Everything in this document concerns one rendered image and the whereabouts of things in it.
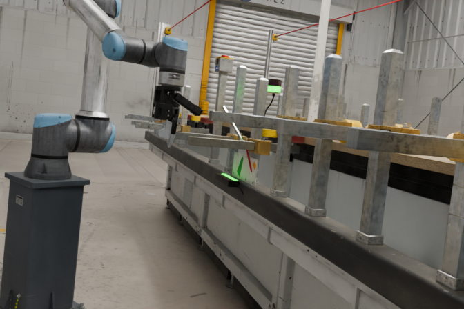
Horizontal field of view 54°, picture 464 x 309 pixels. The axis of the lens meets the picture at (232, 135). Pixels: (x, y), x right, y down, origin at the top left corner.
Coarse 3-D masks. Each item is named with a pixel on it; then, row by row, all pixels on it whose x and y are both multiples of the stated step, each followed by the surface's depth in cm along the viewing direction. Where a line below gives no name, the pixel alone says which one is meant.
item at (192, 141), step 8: (192, 144) 160; (200, 144) 161; (208, 144) 162; (216, 144) 163; (224, 144) 164; (232, 144) 165; (240, 144) 166; (248, 144) 167; (272, 144) 170; (296, 152) 174
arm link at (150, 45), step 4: (144, 40) 160; (148, 44) 159; (152, 44) 160; (156, 44) 160; (148, 48) 159; (152, 48) 160; (148, 52) 159; (152, 52) 159; (148, 56) 159; (152, 56) 160; (144, 60) 159; (148, 60) 160; (152, 60) 161; (156, 60) 159; (140, 64) 162; (144, 64) 162; (148, 64) 162; (152, 64) 163; (156, 64) 161
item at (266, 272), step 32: (224, 128) 275; (224, 160) 270; (352, 160) 147; (192, 192) 347; (288, 192) 188; (352, 192) 145; (416, 192) 119; (448, 192) 109; (192, 224) 326; (224, 224) 270; (352, 224) 144; (384, 224) 130; (416, 224) 118; (224, 256) 255; (256, 256) 222; (288, 256) 184; (416, 256) 117; (256, 288) 210; (288, 288) 185; (320, 288) 165
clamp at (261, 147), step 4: (248, 140) 174; (252, 140) 170; (256, 140) 167; (260, 140) 167; (256, 144) 166; (260, 144) 165; (264, 144) 165; (268, 144) 166; (256, 148) 166; (260, 148) 165; (264, 148) 165; (268, 148) 166; (256, 152) 165; (260, 152) 165; (264, 152) 166; (268, 152) 166
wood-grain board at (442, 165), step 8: (240, 128) 243; (248, 128) 232; (312, 144) 168; (336, 144) 153; (344, 144) 149; (352, 152) 144; (360, 152) 140; (368, 152) 136; (392, 152) 126; (392, 160) 126; (400, 160) 122; (408, 160) 120; (416, 160) 117; (424, 160) 114; (432, 160) 112; (440, 160) 113; (448, 160) 117; (424, 168) 114; (432, 168) 111; (440, 168) 109; (448, 168) 107
